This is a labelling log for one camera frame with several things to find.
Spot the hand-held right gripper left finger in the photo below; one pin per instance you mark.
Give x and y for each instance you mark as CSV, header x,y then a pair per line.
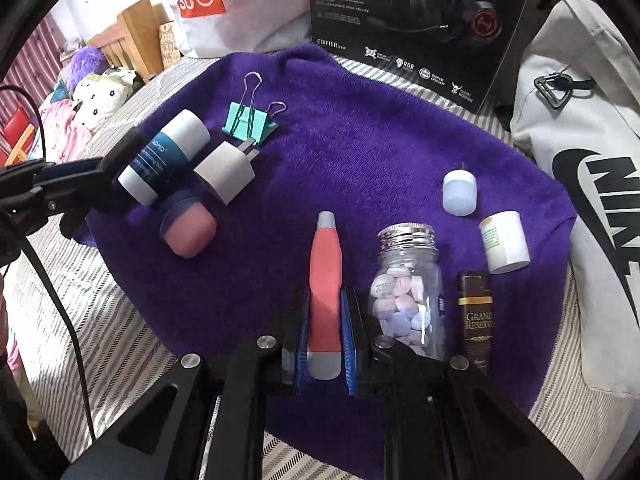
x,y
301,360

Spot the purple towel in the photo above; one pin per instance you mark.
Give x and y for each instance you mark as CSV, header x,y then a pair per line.
x,y
350,160

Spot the striped maroon curtain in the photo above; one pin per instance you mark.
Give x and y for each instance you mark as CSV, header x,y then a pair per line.
x,y
40,60

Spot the purple plush toy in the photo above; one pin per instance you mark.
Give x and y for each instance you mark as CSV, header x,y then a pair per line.
x,y
85,62

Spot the person's dark clothing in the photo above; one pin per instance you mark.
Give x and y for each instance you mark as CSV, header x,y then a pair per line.
x,y
25,440

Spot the white charger plug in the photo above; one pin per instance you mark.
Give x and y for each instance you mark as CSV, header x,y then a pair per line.
x,y
225,170

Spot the white and blue bottle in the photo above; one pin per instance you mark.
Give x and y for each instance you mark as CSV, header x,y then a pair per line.
x,y
160,157

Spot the black headphone box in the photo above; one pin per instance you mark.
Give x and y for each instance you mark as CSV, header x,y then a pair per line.
x,y
425,20

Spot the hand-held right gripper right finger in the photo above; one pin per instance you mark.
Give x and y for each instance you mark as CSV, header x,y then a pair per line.
x,y
348,345

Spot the red chair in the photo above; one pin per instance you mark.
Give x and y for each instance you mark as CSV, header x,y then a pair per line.
x,y
15,130

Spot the white cylindrical container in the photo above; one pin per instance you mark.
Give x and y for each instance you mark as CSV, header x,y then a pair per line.
x,y
507,245

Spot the green binder clip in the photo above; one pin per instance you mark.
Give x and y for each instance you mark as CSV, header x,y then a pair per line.
x,y
247,122

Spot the white plastic bag orange logo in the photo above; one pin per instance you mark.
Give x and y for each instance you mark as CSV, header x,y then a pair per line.
x,y
240,15

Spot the red and grey tube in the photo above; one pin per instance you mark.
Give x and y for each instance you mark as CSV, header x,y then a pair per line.
x,y
325,280

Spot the wooden bed headboard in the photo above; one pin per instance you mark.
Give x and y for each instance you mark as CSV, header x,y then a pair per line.
x,y
140,35

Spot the dark brown box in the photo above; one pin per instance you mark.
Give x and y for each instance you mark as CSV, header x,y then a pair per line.
x,y
475,320

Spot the brown cardboard piece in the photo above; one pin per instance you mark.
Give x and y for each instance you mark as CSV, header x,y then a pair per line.
x,y
169,42

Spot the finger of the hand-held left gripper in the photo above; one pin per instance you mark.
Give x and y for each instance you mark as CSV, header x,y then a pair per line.
x,y
85,200
75,170

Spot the glass jar of tablets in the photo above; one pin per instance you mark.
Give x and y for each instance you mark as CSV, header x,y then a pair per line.
x,y
405,300

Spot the pink bottle blue cap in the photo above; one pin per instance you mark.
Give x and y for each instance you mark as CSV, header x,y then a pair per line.
x,y
190,232

